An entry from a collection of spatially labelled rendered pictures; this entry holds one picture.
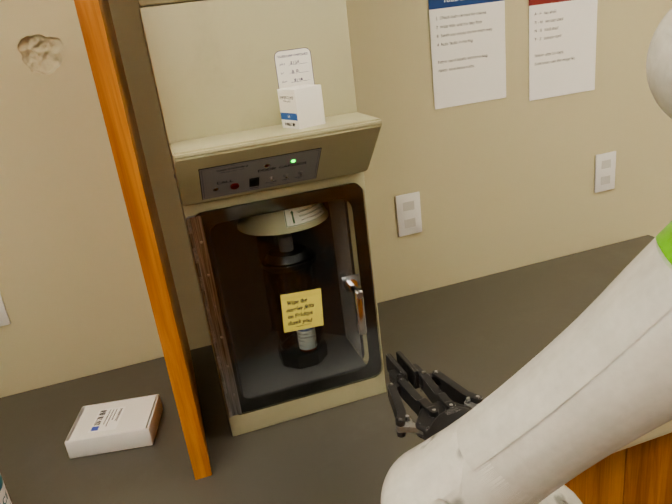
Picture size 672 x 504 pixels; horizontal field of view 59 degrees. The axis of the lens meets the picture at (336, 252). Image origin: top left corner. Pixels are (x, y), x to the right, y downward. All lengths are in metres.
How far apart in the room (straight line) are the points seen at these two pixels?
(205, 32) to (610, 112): 1.26
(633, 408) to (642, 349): 0.05
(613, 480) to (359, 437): 0.48
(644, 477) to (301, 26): 1.03
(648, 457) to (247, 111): 0.97
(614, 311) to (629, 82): 1.52
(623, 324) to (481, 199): 1.28
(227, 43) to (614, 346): 0.74
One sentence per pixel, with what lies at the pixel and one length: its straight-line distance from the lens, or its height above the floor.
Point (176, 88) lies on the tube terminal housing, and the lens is 0.99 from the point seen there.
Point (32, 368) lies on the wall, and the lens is 1.62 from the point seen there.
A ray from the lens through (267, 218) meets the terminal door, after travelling 1.03.
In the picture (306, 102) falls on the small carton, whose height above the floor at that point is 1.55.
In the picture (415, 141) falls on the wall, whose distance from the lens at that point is 1.58.
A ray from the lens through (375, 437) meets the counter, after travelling 1.15.
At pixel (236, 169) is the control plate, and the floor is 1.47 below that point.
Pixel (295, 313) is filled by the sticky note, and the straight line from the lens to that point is 1.10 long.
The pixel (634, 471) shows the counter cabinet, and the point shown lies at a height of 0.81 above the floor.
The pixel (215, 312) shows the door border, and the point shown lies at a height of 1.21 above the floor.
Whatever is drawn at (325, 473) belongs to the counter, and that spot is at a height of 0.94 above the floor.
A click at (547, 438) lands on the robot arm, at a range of 0.49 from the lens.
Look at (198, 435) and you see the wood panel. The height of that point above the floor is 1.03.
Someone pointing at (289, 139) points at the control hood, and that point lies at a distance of 0.90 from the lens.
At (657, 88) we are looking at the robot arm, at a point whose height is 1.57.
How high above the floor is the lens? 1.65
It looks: 21 degrees down
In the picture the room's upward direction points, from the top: 7 degrees counter-clockwise
